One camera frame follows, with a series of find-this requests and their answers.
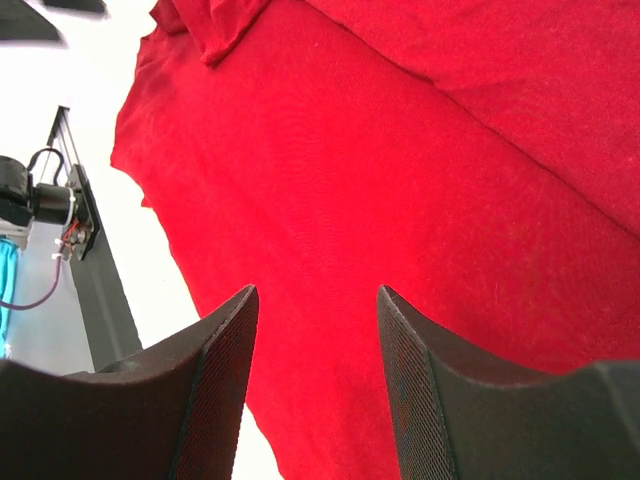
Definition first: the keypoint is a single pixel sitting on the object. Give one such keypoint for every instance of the red t shirt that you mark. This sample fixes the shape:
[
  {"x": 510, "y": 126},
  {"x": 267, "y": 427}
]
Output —
[{"x": 479, "y": 157}]

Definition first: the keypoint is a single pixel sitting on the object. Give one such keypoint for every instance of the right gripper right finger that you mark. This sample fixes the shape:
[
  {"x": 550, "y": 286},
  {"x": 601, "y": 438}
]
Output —
[{"x": 460, "y": 412}]

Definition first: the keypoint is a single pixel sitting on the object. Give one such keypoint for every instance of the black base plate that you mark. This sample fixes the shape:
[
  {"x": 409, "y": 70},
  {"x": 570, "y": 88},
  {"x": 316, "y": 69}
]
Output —
[{"x": 109, "y": 324}]

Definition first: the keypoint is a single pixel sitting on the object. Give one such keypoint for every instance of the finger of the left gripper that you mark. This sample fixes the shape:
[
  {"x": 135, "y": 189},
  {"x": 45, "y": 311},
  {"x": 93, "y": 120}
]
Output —
[{"x": 20, "y": 22}]

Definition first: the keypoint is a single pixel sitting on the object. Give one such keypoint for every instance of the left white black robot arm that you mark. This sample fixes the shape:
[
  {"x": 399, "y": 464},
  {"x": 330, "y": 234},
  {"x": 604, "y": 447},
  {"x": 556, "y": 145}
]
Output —
[{"x": 22, "y": 201}]

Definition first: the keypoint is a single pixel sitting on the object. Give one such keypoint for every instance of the cyan cloth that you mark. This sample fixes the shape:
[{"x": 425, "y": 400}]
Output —
[{"x": 9, "y": 263}]

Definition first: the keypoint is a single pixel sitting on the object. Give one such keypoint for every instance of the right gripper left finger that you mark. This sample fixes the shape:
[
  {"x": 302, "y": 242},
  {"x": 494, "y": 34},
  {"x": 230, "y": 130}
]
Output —
[{"x": 171, "y": 411}]

